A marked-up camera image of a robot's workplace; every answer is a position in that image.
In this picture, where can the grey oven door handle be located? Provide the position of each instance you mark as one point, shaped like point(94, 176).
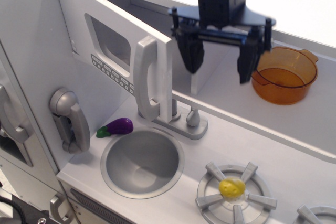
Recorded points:
point(60, 210)

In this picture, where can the grey fridge door handle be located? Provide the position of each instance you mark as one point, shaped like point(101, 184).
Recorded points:
point(12, 117)

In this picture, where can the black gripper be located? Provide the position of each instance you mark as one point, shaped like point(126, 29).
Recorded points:
point(221, 21)

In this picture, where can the purple toy eggplant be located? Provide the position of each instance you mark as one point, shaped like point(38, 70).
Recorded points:
point(119, 126)

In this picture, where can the grey toy faucet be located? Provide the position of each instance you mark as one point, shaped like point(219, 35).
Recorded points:
point(185, 122)

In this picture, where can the yellow toy potato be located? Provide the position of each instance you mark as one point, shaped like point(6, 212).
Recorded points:
point(231, 187)

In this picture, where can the orange transparent plastic pot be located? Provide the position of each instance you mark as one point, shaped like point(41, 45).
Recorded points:
point(285, 75)

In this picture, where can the grey round sink basin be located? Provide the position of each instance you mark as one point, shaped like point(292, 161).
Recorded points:
point(143, 164)

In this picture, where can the white toy microwave door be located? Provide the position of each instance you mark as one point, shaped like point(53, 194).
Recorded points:
point(105, 33)

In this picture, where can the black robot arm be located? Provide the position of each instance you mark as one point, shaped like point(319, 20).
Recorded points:
point(228, 22)

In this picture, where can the grey toy wall phone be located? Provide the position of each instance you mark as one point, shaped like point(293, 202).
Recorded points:
point(70, 121)

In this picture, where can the grey stove burner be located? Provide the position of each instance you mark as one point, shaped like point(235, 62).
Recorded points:
point(317, 214)
point(254, 206)

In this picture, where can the white toy kitchen shelf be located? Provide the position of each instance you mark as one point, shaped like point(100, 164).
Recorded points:
point(308, 126)

